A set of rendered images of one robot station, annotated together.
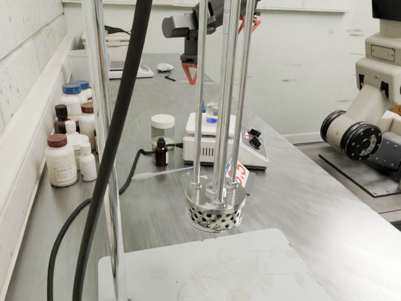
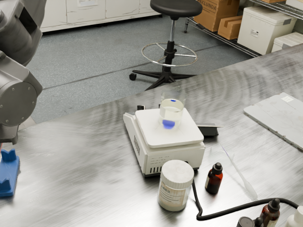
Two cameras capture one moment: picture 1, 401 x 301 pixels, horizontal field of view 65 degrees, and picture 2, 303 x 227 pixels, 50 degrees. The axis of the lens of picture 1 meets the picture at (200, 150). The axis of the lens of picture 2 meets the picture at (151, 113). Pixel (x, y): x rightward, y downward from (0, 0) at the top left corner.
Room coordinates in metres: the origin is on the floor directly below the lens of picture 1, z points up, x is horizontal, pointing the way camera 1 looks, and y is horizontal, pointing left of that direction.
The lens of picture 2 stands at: (0.97, 0.46, 1.24)
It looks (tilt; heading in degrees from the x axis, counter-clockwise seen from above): 35 degrees down; 247
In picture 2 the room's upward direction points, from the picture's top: 7 degrees clockwise
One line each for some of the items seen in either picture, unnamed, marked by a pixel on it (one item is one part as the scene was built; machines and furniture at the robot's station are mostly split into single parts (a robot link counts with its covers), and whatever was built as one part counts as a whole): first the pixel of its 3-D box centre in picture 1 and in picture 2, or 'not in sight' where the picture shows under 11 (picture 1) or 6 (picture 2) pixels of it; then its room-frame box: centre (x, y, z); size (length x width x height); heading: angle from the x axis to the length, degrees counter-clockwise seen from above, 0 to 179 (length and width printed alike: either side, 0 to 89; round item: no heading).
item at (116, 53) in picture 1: (113, 46); not in sight; (1.83, 0.52, 0.82); 0.37 x 0.31 x 0.14; 18
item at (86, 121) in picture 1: (91, 125); not in sight; (0.74, 0.28, 0.80); 0.06 x 0.06 x 0.11
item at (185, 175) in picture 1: (192, 175); (221, 154); (0.59, 0.02, 0.76); 0.06 x 0.06 x 0.02
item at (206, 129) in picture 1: (212, 123); (167, 125); (0.71, -0.03, 0.83); 0.12 x 0.12 x 0.01; 87
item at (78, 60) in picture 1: (91, 72); not in sight; (1.20, 0.43, 0.82); 0.18 x 0.13 x 0.15; 146
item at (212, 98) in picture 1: (216, 108); (172, 107); (0.71, -0.03, 0.87); 0.06 x 0.05 x 0.08; 44
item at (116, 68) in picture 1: (123, 69); not in sight; (1.51, 0.38, 0.77); 0.26 x 0.19 x 0.05; 111
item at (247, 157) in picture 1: (221, 140); (162, 134); (0.71, -0.05, 0.79); 0.22 x 0.13 x 0.08; 87
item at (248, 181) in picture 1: (239, 173); (201, 124); (0.59, -0.09, 0.77); 0.09 x 0.06 x 0.04; 165
